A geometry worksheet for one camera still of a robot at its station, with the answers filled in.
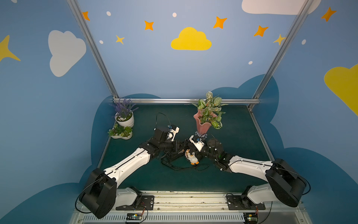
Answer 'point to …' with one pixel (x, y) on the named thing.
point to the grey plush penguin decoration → (192, 158)
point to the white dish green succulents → (119, 131)
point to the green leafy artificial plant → (210, 108)
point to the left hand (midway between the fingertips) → (184, 143)
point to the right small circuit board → (251, 217)
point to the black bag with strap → (176, 160)
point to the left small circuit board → (134, 216)
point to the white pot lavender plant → (124, 115)
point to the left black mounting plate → (147, 203)
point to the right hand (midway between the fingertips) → (191, 142)
